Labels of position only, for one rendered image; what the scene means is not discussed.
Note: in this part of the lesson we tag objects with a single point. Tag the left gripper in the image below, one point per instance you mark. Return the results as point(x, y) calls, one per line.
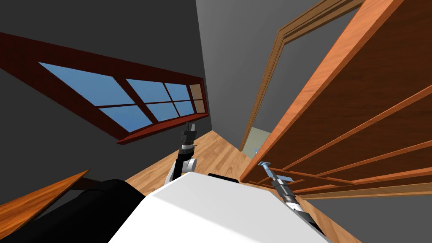
point(187, 137)

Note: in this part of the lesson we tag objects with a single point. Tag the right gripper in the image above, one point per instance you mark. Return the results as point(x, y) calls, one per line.
point(282, 189)

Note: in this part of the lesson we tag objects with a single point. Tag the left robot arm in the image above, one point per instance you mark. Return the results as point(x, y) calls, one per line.
point(84, 216)

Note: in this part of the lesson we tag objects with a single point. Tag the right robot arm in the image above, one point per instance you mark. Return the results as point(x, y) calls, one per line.
point(298, 209)

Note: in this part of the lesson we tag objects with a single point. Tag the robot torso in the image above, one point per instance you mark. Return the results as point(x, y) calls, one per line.
point(209, 212)

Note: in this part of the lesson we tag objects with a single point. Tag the dark red framed window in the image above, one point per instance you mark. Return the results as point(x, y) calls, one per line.
point(101, 91)

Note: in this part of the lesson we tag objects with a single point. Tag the orange wooden door leaf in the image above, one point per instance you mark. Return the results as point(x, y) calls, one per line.
point(364, 111)

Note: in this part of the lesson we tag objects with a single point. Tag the orange wooden table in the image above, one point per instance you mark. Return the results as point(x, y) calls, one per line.
point(30, 202)

